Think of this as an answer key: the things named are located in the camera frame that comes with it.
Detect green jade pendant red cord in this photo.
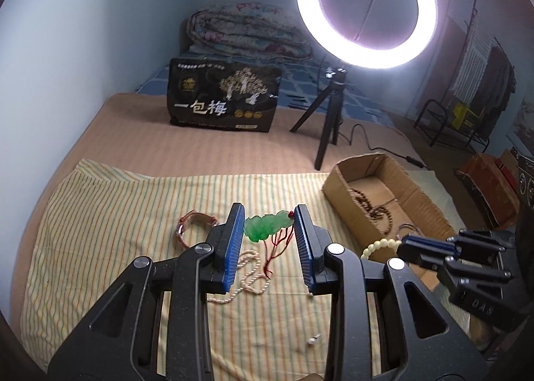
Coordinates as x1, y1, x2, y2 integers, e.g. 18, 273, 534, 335
243, 210, 295, 278

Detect beige striped bed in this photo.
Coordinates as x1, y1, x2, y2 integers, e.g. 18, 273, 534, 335
35, 93, 423, 215

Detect cardboard box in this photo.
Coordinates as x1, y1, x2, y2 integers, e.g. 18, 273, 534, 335
321, 153, 458, 281

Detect black metal rack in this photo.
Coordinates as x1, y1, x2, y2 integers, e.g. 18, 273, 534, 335
414, 99, 491, 153

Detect white hanging cloth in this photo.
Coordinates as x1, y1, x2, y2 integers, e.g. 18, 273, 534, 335
452, 25, 498, 103

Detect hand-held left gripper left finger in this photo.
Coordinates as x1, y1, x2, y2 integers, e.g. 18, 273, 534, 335
48, 202, 247, 381

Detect dark hanging clothes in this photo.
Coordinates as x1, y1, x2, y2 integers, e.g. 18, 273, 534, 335
480, 44, 517, 115

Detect white pearl necklace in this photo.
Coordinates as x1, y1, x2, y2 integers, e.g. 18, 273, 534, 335
207, 249, 271, 305

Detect brown strap wristwatch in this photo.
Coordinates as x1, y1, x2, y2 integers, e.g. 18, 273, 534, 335
177, 210, 221, 249

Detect yellow box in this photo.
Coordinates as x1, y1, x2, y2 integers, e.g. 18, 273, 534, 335
452, 103, 481, 132

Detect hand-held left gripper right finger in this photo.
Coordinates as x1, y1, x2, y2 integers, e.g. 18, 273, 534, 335
293, 203, 490, 381

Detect black printed package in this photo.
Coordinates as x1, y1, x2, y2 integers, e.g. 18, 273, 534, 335
167, 56, 281, 134

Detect cream bead bracelet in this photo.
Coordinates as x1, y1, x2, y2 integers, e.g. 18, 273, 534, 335
360, 239, 404, 262

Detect folded floral quilt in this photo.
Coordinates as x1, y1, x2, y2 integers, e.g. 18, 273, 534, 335
186, 1, 315, 63

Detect brown wooden bead necklace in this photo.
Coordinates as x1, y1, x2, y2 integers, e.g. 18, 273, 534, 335
349, 186, 395, 236

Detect black tripod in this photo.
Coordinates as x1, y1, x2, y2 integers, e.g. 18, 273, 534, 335
289, 66, 356, 171

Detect reddish brown box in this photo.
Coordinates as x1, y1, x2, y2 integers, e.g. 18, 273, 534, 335
456, 151, 523, 232

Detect black power cable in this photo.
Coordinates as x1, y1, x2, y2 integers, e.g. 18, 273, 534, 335
320, 51, 427, 170

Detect black hair ties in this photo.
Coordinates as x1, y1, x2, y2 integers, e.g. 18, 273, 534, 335
396, 222, 425, 240

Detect white ring light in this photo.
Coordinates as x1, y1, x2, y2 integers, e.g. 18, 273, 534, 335
296, 0, 439, 70

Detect yellow striped cloth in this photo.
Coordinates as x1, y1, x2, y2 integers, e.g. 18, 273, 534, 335
21, 158, 470, 381

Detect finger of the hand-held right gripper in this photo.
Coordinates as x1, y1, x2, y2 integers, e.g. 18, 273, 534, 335
399, 229, 516, 260
395, 245, 514, 287

